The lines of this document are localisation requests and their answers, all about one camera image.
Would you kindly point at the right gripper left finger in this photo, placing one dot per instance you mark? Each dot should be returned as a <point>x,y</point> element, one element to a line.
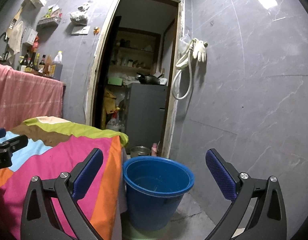
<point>39,217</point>

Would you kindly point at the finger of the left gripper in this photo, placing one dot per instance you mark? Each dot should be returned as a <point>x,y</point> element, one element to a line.
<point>9,147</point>

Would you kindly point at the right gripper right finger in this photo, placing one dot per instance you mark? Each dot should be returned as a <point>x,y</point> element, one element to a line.
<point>257,209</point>

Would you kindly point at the multicolour patchwork tablecloth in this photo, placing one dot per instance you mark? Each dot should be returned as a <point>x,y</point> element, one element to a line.
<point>54,146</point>

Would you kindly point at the pink hanging cloth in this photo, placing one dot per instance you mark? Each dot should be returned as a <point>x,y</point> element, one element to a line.
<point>24,96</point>

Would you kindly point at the dark soy sauce bottle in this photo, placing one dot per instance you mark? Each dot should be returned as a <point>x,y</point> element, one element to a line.
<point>42,64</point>

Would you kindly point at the brown sauce bottle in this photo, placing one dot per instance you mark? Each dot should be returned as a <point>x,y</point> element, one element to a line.
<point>48,62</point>

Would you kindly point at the small steel pot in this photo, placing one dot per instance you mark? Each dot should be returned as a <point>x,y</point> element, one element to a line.
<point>139,151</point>

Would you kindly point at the blue plastic bucket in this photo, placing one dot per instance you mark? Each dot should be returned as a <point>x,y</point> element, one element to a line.
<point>155,187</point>

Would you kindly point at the beige hanging rag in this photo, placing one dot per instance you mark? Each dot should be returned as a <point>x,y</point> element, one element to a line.
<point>14,35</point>

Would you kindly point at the green box on shelf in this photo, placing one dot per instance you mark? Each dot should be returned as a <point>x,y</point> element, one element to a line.
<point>116,81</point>

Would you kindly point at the dark grey cabinet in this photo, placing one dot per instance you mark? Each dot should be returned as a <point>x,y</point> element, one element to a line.
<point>145,111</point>

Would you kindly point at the black wok on cabinet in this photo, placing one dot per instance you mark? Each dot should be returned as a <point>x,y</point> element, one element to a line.
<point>147,79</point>

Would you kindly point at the white rubber gloves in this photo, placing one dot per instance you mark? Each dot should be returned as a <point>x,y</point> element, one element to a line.
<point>199,50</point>

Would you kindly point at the grey wall box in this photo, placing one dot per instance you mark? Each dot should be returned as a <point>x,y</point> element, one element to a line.
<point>28,36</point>

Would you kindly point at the wooden door frame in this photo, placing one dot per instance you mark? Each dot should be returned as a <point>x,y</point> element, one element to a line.
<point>96,63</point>

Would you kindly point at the wall wire rack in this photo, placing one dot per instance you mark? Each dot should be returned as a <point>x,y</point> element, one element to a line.
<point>49,22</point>

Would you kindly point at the plastic bag on wall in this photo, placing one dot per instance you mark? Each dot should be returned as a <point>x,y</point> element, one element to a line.
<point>80,17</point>

